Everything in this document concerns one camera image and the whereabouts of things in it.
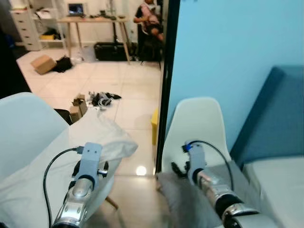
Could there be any small brown cardboard box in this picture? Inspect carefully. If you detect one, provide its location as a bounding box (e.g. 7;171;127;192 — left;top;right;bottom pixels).
70;94;89;124

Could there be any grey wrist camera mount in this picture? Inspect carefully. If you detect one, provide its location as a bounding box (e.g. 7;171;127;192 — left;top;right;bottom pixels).
76;142;103;179
183;141;208;185

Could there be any black bag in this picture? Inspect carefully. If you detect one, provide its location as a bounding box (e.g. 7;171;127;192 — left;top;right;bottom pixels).
52;56;73;73

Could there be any black office chair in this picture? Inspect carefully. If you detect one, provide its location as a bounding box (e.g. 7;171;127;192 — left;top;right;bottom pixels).
137;23;165;63

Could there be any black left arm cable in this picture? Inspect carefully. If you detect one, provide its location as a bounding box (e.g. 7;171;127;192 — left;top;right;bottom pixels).
43;147;85;228

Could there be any white open shelf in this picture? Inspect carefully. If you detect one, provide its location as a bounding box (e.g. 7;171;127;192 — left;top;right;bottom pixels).
33;7;67;48

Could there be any white plastic chair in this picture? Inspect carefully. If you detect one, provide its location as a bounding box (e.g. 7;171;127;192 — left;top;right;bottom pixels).
161;97;232;174
0;92;119;210

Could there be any white drawer cabinet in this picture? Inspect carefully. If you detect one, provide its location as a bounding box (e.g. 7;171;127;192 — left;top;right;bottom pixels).
10;8;41;52

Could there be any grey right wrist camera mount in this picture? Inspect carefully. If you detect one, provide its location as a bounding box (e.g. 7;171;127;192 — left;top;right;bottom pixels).
183;141;208;185

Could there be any black door frame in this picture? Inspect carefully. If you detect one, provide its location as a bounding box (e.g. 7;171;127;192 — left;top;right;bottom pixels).
155;0;181;168

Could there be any seated person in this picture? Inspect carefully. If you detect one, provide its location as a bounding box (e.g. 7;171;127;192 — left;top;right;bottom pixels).
133;0;165;41

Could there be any yellow box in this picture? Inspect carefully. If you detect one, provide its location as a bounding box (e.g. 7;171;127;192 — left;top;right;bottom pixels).
151;108;159;146

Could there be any white mattress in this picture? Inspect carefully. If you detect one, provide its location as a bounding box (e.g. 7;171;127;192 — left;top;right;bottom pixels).
242;155;304;228

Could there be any black hard case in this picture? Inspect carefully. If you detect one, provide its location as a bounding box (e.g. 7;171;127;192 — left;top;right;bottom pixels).
94;41;129;62

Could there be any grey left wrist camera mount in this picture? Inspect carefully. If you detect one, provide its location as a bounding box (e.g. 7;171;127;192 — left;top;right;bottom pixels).
76;142;103;179

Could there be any open laptop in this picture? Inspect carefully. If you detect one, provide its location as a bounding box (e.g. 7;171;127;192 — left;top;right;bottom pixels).
67;3;86;17

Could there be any large brown cardboard box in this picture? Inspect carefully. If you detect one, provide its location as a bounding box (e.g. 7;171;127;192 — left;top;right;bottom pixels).
30;54;58;76

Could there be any wooden desk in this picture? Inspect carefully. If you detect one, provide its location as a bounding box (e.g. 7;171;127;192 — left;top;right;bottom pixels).
57;16;132;64

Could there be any large black dark object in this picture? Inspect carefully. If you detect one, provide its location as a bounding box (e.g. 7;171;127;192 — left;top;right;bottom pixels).
0;30;32;100

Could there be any black and white cable heap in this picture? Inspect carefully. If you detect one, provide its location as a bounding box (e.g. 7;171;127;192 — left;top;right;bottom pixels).
89;91;122;109

